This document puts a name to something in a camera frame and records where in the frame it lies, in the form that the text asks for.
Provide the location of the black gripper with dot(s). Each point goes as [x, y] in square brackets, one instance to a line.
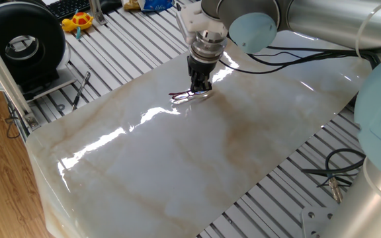
[203, 66]

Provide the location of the red framed glasses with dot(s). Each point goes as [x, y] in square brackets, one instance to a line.
[179, 96]

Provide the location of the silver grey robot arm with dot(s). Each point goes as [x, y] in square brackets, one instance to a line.
[326, 20]

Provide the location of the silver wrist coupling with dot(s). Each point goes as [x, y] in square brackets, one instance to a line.
[207, 46]

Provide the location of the glossy marble pattern mat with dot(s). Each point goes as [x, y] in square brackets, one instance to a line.
[177, 165]

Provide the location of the blue snack bag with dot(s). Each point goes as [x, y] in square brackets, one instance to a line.
[154, 5]

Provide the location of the yellow snack bag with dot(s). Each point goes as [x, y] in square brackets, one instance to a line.
[131, 5]

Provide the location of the black computer mouse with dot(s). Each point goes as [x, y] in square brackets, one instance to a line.
[111, 5]

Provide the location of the black pen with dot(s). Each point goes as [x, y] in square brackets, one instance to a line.
[81, 87]

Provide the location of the short aluminium upright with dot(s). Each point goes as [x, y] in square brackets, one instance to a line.
[96, 11]

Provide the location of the yellow turtle toy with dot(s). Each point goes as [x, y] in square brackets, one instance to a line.
[81, 20]

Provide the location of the black keyboard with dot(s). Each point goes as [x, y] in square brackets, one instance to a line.
[68, 8]

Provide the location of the black round fan device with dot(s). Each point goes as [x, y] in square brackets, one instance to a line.
[45, 29]

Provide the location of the white printed wrist mount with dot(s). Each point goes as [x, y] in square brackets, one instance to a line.
[194, 20]

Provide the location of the metal corner bracket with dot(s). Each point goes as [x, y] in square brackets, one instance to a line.
[33, 121]

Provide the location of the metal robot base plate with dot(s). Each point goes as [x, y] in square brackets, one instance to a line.
[316, 221]

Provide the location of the aluminium frame post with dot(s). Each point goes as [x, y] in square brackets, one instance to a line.
[2, 72]

